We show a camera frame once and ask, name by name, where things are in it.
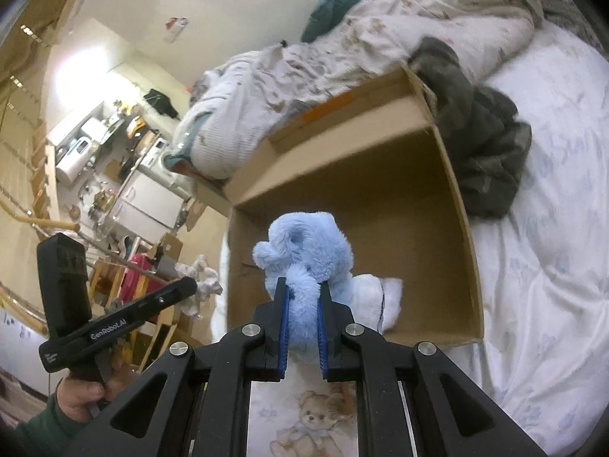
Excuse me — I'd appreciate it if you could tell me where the white refrigerator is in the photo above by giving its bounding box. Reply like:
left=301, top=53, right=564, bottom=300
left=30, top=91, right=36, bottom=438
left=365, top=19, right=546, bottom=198
left=105, top=169, right=192, bottom=232

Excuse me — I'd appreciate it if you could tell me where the grey white plush toy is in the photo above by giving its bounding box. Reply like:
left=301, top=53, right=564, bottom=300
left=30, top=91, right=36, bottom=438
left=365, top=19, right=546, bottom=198
left=178, top=254, right=224, bottom=320

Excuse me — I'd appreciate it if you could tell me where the teal pillow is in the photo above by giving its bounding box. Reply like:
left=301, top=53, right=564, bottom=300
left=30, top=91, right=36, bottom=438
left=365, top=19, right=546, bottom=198
left=301, top=0, right=375, bottom=43

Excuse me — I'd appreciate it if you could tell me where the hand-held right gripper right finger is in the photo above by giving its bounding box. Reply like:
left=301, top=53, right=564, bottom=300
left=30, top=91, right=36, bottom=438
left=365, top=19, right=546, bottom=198
left=317, top=282, right=548, bottom=457

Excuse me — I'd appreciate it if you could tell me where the white bear print bedsheet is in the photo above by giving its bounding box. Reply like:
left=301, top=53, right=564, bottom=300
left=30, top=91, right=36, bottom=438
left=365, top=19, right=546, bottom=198
left=204, top=19, right=609, bottom=457

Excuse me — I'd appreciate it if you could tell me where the white washing machine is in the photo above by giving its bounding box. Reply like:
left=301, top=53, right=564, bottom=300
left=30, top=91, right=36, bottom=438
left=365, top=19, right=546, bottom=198
left=138, top=138, right=178, bottom=174

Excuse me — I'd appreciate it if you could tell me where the blue plush toy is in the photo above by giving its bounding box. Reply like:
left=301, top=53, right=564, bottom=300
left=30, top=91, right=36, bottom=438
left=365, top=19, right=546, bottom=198
left=252, top=213, right=405, bottom=354

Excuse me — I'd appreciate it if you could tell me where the black hanging garment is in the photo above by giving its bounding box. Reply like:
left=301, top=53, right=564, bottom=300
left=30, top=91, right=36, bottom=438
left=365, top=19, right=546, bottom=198
left=143, top=88, right=182, bottom=120

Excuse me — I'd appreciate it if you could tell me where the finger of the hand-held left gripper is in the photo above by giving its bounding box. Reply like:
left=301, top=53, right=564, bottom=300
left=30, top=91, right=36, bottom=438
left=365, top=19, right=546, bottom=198
left=151, top=278, right=198, bottom=316

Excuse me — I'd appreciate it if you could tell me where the dark grey garment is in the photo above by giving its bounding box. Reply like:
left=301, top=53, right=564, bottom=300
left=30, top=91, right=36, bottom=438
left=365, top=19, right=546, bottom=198
left=408, top=36, right=532, bottom=219

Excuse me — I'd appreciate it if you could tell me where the wall sticker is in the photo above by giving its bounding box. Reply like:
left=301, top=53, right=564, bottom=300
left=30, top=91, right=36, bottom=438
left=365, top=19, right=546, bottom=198
left=164, top=16, right=188, bottom=43

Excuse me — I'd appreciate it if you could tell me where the wooden wardrobe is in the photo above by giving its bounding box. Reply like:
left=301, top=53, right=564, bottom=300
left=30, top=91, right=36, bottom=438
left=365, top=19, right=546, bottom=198
left=0, top=0, right=91, bottom=229

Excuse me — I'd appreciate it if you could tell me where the floral patterned comforter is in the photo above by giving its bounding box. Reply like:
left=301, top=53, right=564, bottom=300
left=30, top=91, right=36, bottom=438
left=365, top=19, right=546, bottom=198
left=166, top=0, right=548, bottom=182

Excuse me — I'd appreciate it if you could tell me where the wooden chair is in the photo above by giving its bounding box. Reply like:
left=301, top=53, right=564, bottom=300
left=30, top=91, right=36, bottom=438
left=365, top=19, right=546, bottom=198
left=88, top=233, right=210, bottom=377

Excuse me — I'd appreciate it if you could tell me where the person's left hand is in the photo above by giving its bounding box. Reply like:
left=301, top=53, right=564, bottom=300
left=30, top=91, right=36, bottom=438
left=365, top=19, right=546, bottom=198
left=56, top=357, right=126, bottom=423

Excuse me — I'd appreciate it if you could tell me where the pink bag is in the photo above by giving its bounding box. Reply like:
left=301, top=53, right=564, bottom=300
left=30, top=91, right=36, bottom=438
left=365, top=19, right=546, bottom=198
left=120, top=253, right=154, bottom=304

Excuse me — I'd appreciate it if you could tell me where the person's left forearm green sleeve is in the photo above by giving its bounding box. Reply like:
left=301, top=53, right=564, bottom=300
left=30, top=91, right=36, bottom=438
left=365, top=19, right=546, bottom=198
left=0, top=393, right=91, bottom=457

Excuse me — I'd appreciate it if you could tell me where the cardboard box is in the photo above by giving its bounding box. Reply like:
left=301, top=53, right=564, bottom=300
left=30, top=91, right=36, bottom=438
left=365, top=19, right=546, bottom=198
left=221, top=63, right=485, bottom=347

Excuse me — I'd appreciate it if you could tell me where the white microwave oven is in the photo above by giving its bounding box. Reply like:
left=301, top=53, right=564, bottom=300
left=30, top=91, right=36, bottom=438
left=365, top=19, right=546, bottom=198
left=55, top=137, right=94, bottom=182

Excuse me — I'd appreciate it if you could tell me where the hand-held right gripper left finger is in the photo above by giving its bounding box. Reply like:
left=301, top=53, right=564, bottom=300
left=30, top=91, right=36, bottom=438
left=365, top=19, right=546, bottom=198
left=64, top=277, right=289, bottom=457

